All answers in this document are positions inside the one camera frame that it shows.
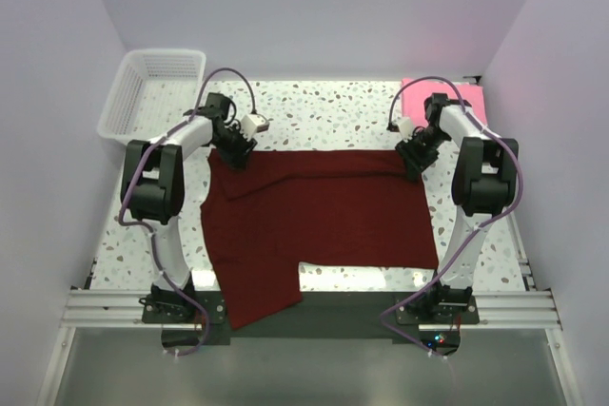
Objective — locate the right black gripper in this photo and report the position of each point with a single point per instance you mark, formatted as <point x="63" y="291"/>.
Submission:
<point x="414" y="163"/>

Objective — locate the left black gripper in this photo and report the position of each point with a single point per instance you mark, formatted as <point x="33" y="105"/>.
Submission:
<point x="238" y="159"/>

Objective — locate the dark red t shirt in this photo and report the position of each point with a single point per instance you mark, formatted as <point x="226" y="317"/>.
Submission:
<point x="329" y="208"/>

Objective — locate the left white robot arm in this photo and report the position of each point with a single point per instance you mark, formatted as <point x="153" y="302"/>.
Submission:
<point x="153" y="188"/>

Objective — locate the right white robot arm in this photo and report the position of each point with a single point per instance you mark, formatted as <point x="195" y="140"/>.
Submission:
<point x="484" y="185"/>

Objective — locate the folded pink t shirt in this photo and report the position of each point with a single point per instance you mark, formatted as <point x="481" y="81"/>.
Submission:
<point x="412" y="99"/>

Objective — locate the white plastic basket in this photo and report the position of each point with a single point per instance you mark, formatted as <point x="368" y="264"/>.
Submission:
<point x="151" y="90"/>

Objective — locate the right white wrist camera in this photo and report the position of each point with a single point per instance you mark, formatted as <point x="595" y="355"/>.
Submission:
<point x="405" y="127"/>

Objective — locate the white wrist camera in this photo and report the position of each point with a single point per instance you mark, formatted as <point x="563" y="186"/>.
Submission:
<point x="252" y="124"/>
<point x="405" y="127"/>

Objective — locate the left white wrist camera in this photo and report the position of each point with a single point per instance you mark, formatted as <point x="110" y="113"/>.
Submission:
<point x="252" y="124"/>

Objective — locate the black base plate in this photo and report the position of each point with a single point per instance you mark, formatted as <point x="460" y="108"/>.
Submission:
<point x="356" y="315"/>

